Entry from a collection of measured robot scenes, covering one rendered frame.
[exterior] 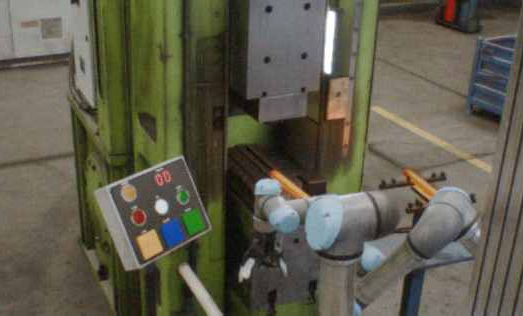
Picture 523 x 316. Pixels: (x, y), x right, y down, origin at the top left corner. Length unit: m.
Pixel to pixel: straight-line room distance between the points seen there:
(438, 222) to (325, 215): 0.51
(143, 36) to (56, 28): 4.88
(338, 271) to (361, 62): 1.39
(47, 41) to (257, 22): 5.43
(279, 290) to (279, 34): 1.05
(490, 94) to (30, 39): 4.60
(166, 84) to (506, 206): 1.39
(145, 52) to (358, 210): 1.49
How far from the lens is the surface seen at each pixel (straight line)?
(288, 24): 2.47
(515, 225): 1.48
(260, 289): 2.82
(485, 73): 6.49
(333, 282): 1.66
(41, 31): 7.65
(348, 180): 3.05
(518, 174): 1.45
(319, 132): 2.86
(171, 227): 2.34
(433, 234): 1.99
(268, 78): 2.49
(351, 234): 1.59
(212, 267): 2.92
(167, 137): 2.57
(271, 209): 1.97
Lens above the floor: 2.20
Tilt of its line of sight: 25 degrees down
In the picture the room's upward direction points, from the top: 2 degrees clockwise
